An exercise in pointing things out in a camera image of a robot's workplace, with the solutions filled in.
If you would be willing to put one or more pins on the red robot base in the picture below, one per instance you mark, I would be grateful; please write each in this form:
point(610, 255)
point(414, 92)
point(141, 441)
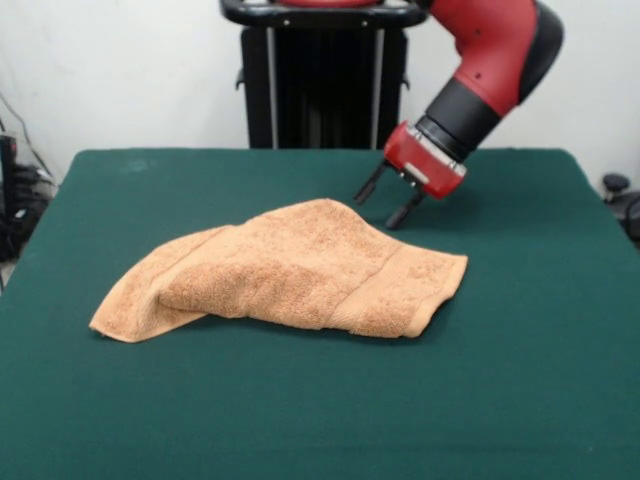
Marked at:
point(325, 2)

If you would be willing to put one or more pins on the black bag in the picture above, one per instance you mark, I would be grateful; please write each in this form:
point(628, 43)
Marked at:
point(15, 235)

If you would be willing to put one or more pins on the black box with red mark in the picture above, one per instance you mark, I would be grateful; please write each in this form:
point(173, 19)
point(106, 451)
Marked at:
point(7, 170)

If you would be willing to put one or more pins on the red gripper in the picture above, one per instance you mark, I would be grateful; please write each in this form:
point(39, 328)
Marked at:
point(427, 165)

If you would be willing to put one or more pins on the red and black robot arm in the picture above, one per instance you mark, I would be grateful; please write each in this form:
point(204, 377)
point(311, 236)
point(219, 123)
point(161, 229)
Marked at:
point(490, 60)

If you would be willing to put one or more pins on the dark green table cloth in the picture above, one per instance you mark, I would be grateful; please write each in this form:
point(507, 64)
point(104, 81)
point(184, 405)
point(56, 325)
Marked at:
point(150, 390)

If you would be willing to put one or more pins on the black office chair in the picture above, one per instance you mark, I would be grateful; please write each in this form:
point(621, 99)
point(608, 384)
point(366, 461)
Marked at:
point(616, 182)

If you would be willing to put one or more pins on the peach terry towel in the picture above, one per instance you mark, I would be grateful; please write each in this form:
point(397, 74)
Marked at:
point(300, 270)

